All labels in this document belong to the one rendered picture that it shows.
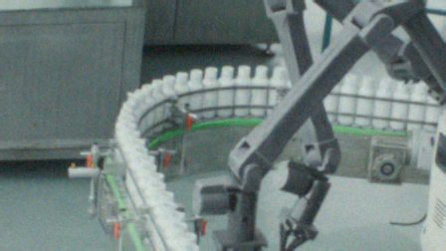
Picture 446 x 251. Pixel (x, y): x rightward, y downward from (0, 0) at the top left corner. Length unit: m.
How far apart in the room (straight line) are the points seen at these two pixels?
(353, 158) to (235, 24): 3.82
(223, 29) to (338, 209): 2.26
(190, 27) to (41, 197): 2.39
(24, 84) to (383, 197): 1.91
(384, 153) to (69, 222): 1.97
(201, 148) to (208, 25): 3.83
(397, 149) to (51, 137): 2.26
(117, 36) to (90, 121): 0.44
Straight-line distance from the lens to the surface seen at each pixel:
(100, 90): 5.89
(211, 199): 2.44
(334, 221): 5.93
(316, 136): 2.82
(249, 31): 8.05
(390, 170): 4.17
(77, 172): 3.52
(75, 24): 5.76
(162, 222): 3.13
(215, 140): 4.19
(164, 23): 7.88
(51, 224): 5.64
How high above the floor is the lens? 2.47
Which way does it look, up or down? 22 degrees down
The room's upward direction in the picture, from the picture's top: 7 degrees clockwise
